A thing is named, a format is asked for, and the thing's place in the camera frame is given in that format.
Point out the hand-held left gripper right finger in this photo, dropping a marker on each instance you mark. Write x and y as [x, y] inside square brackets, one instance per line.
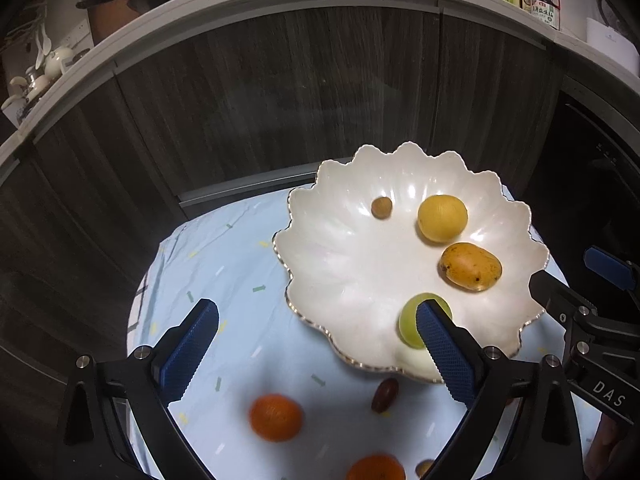
[447, 355]

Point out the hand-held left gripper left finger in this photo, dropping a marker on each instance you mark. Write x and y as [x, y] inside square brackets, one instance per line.
[187, 355]

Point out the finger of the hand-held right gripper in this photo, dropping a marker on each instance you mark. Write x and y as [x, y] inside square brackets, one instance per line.
[555, 295]
[610, 265]

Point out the green apple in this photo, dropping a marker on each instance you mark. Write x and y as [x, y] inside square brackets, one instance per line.
[410, 325]

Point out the red grape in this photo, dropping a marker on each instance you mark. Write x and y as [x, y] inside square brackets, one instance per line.
[385, 394]

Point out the yellow mango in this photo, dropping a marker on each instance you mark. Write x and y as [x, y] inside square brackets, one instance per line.
[470, 266]

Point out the orange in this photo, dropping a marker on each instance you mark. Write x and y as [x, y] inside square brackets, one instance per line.
[375, 469]
[276, 417]

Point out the brown longan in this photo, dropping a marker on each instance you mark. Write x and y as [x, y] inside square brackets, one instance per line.
[424, 469]
[381, 207]

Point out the yellow lemon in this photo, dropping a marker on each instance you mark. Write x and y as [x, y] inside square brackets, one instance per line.
[442, 218]

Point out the white scalloped bowl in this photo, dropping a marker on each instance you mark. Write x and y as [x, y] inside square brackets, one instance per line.
[350, 260]

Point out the person's right hand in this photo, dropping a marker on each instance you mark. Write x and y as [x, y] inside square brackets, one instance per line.
[607, 445]

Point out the light blue patterned cloth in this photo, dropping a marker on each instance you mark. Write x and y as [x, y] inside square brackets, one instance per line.
[240, 290]

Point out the black dishwasher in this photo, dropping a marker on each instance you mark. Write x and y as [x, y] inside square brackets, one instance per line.
[590, 170]

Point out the white box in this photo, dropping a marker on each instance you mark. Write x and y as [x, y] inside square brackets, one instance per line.
[612, 45]

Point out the wood-grain base cabinet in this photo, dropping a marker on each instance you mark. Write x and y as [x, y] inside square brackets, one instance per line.
[225, 110]

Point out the white cup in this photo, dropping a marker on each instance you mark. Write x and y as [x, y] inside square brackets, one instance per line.
[17, 100]

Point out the white teapot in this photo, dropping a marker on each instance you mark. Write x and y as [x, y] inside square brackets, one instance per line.
[59, 60]

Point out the white hanging spoon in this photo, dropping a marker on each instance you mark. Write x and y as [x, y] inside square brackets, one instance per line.
[40, 50]
[46, 42]

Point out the brown cutting board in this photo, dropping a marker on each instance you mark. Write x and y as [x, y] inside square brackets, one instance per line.
[115, 20]

